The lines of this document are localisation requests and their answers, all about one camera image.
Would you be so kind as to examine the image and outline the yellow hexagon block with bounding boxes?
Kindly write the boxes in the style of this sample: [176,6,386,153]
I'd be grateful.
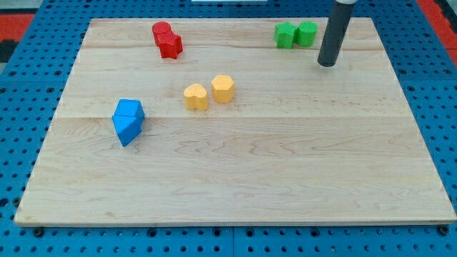
[211,75,235,104]

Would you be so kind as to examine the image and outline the yellow heart block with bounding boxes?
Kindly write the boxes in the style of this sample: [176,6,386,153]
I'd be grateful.
[184,84,209,111]

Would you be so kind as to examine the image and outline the light wooden board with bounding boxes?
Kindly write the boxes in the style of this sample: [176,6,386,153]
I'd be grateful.
[14,18,456,227]

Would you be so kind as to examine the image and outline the blue cube block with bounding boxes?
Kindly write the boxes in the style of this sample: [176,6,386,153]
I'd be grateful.
[114,99,145,119]

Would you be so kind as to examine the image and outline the blue triangle block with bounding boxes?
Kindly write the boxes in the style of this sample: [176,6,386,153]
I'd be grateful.
[112,115,143,147]

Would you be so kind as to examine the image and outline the red star block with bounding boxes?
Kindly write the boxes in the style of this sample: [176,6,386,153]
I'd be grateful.
[158,31,183,59]

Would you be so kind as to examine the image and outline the red cylinder block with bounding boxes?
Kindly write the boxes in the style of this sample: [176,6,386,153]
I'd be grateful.
[151,21,171,46]

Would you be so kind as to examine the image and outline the green cylinder block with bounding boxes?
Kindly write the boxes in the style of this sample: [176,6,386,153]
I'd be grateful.
[296,21,318,47]

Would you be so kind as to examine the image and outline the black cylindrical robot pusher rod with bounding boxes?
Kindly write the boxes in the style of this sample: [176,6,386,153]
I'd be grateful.
[317,0,357,67]

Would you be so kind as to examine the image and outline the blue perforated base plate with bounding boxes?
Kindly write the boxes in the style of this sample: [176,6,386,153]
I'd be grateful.
[1,0,456,256]

